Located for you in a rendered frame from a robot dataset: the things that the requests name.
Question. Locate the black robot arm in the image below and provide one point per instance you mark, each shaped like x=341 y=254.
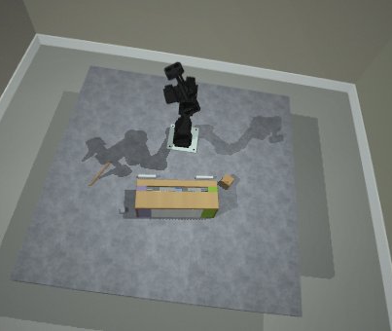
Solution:
x=182 y=136

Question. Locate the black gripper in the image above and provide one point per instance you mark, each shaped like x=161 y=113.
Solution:
x=185 y=89

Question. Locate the small brown cardboard box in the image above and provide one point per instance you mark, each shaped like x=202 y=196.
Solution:
x=226 y=181

